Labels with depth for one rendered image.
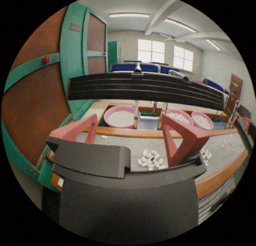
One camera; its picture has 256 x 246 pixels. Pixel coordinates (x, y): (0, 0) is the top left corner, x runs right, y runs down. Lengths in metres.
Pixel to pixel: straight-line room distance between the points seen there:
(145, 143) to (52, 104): 0.55
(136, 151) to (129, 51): 5.06
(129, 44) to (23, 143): 5.33
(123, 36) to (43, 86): 5.17
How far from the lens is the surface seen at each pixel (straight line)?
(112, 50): 2.94
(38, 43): 0.51
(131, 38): 5.40
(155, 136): 0.54
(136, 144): 0.51
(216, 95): 0.40
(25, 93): 0.43
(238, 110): 0.78
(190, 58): 6.53
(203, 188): 0.52
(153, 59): 5.40
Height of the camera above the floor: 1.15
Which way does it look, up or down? 37 degrees down
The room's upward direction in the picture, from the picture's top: straight up
